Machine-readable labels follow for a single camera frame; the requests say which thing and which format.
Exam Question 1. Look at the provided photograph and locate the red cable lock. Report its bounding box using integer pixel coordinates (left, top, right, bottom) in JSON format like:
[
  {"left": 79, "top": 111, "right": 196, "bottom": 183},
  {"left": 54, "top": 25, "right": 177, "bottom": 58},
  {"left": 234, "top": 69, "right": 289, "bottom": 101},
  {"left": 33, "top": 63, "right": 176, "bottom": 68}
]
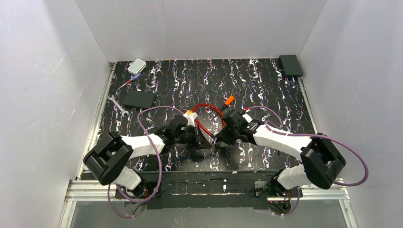
[{"left": 192, "top": 104, "right": 228, "bottom": 158}]

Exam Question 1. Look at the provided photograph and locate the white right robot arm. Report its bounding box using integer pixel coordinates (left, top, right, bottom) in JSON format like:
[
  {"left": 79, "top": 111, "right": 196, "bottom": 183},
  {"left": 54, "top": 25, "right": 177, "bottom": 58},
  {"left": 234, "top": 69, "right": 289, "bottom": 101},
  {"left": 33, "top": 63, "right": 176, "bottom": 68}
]
[{"left": 215, "top": 110, "right": 346, "bottom": 194}]

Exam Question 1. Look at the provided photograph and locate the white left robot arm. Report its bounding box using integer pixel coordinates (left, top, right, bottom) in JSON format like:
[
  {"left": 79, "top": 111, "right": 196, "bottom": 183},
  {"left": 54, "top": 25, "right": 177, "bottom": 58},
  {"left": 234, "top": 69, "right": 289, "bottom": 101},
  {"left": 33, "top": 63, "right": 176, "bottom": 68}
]
[{"left": 83, "top": 114, "right": 212, "bottom": 190}]

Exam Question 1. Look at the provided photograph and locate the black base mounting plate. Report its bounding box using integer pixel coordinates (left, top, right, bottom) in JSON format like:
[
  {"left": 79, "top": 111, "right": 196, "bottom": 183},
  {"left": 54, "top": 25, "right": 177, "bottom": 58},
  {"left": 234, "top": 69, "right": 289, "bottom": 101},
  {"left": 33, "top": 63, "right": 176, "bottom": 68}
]
[{"left": 115, "top": 171, "right": 303, "bottom": 210}]

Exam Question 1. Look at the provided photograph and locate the red blue small screwdriver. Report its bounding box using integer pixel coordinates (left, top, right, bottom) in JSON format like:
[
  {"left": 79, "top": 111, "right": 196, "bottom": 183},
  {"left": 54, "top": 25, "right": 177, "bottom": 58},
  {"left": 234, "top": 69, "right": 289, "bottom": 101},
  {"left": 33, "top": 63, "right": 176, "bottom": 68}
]
[{"left": 118, "top": 73, "right": 142, "bottom": 89}]

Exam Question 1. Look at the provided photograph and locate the silver open-end wrench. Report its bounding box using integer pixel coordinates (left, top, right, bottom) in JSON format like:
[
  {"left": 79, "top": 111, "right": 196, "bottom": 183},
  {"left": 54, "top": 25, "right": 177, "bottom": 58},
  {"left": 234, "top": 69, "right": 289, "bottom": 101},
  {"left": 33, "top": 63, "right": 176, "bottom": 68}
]
[{"left": 107, "top": 95, "right": 129, "bottom": 117}]

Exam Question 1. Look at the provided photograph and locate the white small box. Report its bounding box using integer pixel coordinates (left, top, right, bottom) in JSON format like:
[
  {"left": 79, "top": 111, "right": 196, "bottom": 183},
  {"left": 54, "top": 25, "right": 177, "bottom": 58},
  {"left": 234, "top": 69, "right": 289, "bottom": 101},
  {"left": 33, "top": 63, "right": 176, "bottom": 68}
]
[{"left": 127, "top": 59, "right": 146, "bottom": 75}]

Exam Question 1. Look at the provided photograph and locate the black box in corner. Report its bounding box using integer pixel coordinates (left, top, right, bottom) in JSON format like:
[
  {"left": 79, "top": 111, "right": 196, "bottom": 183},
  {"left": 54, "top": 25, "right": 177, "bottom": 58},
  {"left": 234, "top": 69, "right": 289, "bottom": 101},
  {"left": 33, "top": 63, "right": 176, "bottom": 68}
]
[{"left": 278, "top": 55, "right": 303, "bottom": 78}]

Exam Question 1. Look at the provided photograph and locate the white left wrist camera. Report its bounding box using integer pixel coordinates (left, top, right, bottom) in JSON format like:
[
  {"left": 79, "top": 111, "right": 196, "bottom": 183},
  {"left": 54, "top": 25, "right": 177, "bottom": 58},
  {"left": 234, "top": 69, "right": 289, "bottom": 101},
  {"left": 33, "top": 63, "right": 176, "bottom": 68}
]
[{"left": 183, "top": 112, "right": 198, "bottom": 126}]

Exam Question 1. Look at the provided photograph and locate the orange handled screwdriver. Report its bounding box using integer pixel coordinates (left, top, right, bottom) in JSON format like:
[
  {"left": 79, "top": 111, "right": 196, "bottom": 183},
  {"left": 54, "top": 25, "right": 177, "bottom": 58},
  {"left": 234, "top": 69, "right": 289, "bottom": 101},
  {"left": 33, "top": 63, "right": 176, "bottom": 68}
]
[{"left": 219, "top": 95, "right": 235, "bottom": 112}]

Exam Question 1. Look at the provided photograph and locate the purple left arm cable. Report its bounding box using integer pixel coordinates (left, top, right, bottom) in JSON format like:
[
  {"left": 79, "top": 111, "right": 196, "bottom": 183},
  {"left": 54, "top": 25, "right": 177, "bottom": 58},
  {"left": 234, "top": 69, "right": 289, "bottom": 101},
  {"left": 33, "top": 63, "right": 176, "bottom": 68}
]
[{"left": 107, "top": 106, "right": 186, "bottom": 219}]

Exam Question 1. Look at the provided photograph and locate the aluminium frame rail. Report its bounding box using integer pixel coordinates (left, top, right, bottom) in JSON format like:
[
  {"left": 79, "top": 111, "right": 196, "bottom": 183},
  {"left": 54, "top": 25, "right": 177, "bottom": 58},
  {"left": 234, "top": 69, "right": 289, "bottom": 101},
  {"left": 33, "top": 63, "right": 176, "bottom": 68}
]
[{"left": 57, "top": 62, "right": 131, "bottom": 228}]

